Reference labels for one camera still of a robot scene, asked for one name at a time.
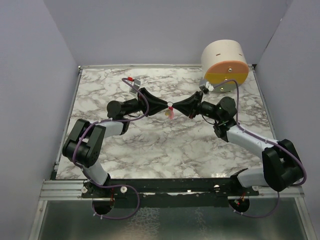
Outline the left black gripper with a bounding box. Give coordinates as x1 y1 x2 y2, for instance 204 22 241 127
123 87 168 117

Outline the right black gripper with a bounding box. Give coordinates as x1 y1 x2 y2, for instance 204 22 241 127
173 90 223 122

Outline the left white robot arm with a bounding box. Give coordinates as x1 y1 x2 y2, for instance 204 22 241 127
62 87 168 198

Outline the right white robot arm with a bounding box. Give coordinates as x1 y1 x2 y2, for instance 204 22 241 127
172 91 306 196

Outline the round tricolour drawer cabinet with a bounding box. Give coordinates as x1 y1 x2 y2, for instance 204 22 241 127
201 39 249 93

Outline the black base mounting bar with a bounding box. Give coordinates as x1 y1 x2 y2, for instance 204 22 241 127
79 177 259 209

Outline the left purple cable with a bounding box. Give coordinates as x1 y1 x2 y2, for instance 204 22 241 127
73 76 151 221

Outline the purple cable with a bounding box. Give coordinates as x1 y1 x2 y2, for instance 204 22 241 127
208 79 308 218
73 76 151 221

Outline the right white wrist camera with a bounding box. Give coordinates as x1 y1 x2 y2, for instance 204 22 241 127
199 79 214 95

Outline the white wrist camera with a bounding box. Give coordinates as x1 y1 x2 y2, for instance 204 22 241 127
127 77 141 98
199 79 214 95

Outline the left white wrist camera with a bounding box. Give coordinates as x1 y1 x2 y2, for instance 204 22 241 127
127 77 141 98

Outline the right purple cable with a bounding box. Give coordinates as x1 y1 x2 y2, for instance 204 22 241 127
208 79 308 218

